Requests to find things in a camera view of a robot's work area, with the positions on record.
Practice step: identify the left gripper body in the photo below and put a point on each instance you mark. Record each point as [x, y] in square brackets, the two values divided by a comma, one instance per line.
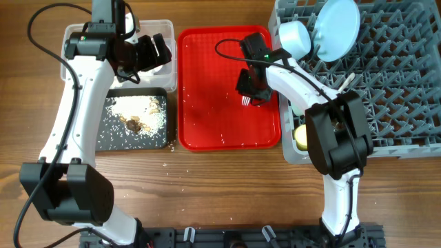
[142, 56]

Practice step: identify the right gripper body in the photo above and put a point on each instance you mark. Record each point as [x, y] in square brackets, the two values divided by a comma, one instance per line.
[257, 96]

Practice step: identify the white plastic fork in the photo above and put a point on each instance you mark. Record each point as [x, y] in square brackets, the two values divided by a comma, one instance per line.
[245, 100]

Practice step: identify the white napkin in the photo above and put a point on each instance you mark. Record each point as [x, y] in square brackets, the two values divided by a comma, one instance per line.
[158, 70]

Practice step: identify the light blue bowl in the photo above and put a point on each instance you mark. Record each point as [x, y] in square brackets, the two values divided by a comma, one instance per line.
[295, 39]

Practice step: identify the yellow plastic cup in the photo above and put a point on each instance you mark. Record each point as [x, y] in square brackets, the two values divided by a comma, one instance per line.
[300, 137]

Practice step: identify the white plastic spoon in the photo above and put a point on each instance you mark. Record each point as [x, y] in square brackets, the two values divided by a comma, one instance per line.
[347, 81]

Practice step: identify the light blue plate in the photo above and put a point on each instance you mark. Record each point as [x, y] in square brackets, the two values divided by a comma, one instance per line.
[336, 29]

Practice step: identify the mint green bowl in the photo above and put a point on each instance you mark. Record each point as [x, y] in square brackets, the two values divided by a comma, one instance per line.
[296, 110]

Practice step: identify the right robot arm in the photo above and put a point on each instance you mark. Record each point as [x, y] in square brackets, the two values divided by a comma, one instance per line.
[338, 136]

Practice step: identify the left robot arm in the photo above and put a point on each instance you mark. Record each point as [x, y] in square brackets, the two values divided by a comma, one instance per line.
[64, 185]

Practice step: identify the grey dishwasher rack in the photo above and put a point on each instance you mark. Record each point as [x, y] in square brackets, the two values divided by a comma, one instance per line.
[396, 66]

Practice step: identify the clear plastic bin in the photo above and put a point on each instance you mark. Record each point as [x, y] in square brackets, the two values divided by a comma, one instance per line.
[155, 79]

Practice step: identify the red serving tray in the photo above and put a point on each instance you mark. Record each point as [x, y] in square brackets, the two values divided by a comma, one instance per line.
[211, 116]

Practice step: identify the food scraps and rice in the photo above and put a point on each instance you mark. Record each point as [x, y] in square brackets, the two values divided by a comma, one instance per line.
[136, 115]

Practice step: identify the black plastic bin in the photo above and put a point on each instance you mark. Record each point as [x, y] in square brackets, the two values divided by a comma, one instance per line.
[138, 137]

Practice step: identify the black mounting rail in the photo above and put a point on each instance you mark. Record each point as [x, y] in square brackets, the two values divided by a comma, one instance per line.
[303, 236]

